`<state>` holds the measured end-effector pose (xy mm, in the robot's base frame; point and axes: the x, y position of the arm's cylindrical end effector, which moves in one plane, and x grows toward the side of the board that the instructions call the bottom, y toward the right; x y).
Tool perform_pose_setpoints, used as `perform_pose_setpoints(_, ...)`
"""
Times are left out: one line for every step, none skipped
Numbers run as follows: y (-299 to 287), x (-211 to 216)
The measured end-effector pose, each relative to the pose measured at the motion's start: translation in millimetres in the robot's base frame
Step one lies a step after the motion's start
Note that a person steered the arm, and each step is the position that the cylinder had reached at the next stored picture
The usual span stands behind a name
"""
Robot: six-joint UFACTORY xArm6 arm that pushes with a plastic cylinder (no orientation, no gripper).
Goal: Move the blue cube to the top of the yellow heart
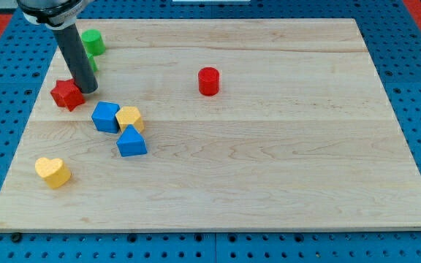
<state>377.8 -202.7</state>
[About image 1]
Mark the blue cube block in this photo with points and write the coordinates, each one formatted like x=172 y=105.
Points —
x=104 y=117

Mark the yellow heart block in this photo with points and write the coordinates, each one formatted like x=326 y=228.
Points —
x=54 y=172

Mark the wooden board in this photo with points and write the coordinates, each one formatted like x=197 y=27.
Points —
x=301 y=136

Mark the red cylinder block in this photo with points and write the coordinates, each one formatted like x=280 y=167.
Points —
x=208 y=81

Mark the blue triangle block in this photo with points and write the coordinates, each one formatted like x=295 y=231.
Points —
x=131 y=143

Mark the yellow hexagon block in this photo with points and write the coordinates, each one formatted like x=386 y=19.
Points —
x=129 y=115

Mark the green block behind rod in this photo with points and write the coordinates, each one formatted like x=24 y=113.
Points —
x=92 y=62

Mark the red star block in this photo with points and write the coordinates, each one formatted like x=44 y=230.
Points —
x=67 y=94

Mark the green cylinder block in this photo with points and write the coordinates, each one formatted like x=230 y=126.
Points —
x=93 y=42

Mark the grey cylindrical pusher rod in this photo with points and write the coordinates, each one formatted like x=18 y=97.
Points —
x=71 y=47

